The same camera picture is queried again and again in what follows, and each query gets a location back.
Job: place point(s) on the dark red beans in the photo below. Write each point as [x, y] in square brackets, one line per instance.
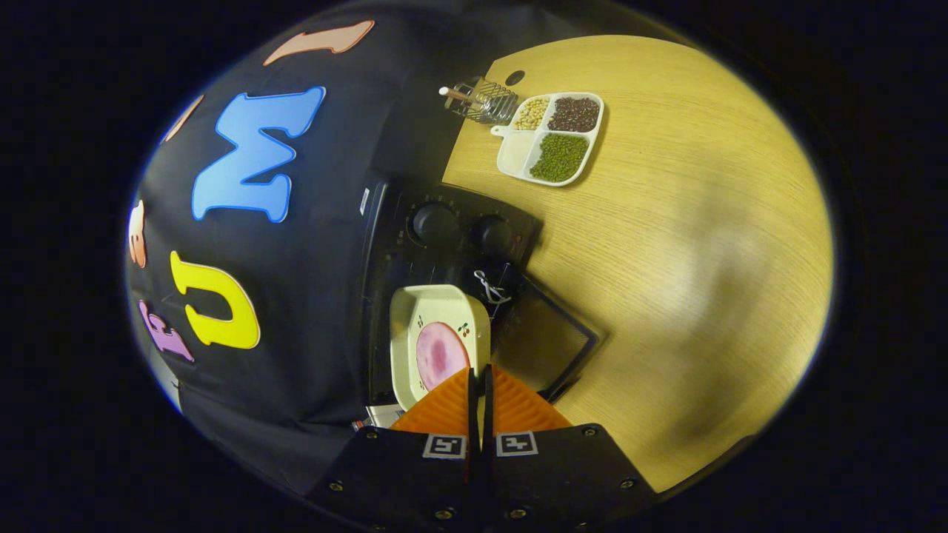
[574, 114]

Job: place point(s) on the green mung beans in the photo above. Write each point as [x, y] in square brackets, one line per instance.
[559, 157]

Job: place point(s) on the black electric oven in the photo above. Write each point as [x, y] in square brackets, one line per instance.
[437, 222]

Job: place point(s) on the white small appliance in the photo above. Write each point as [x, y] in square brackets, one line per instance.
[384, 416]

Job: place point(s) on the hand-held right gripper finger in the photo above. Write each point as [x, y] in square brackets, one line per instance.
[472, 422]
[489, 418]

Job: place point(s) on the black backdrop cloth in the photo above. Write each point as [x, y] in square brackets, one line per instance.
[318, 222]

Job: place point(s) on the white divided tray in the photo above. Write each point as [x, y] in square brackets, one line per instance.
[515, 152]

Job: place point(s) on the cream square plate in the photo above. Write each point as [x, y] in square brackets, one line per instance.
[437, 303]

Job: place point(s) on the yellow soybeans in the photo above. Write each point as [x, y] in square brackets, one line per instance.
[532, 114]

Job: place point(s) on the pink ham slice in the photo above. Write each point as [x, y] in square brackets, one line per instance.
[441, 355]

